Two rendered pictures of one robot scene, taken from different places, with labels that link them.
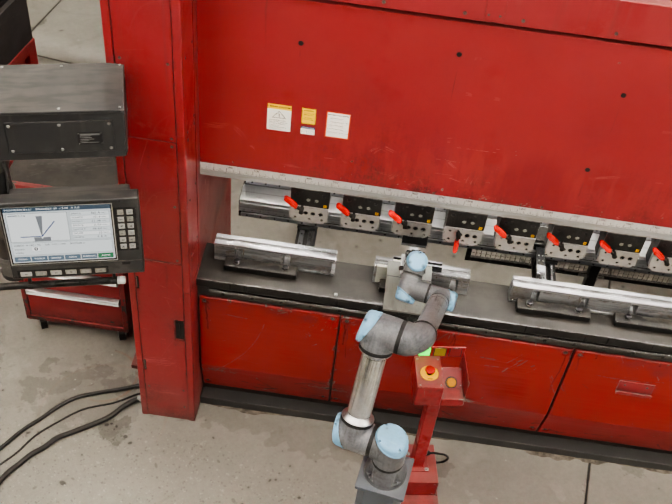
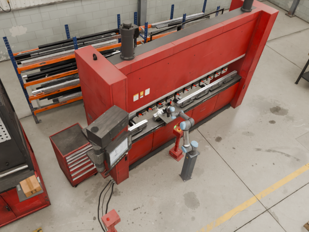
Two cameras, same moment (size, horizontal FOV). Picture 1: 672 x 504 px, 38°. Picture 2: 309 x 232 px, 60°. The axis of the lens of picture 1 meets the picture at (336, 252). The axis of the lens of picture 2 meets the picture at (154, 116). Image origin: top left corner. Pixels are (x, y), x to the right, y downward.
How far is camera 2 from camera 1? 2.17 m
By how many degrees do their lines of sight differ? 31
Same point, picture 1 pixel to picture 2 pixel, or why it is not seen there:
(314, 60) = (142, 80)
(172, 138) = not seen: hidden behind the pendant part
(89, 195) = (123, 137)
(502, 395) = not seen: hidden behind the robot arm
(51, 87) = (110, 118)
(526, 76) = (179, 60)
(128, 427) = (117, 189)
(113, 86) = (120, 110)
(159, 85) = (122, 104)
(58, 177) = (74, 146)
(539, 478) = (192, 137)
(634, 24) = (196, 41)
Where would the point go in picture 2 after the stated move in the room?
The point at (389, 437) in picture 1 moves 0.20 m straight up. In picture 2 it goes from (194, 143) to (196, 135)
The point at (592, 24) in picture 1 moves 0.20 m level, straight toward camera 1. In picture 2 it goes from (190, 44) to (197, 52)
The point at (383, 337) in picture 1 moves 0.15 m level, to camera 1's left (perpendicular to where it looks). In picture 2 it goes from (188, 125) to (181, 130)
